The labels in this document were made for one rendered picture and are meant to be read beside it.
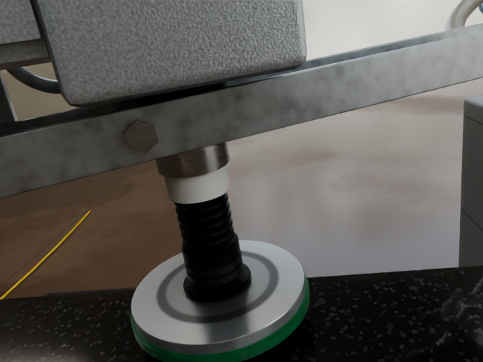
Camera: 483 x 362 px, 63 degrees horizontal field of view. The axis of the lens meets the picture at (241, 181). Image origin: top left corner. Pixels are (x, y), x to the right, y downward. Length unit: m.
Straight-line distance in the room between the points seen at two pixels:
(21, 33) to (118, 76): 0.07
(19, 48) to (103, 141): 0.09
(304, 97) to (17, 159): 0.26
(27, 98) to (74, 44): 5.94
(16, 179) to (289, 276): 0.31
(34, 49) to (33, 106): 5.90
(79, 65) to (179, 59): 0.07
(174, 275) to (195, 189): 0.16
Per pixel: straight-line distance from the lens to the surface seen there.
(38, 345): 0.62
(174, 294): 0.50
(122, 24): 0.31
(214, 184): 0.42
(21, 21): 0.33
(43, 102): 6.14
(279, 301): 0.46
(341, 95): 0.42
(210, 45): 0.32
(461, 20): 0.81
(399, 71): 0.46
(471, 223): 1.69
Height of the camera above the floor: 1.15
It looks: 19 degrees down
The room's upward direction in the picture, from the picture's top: 9 degrees counter-clockwise
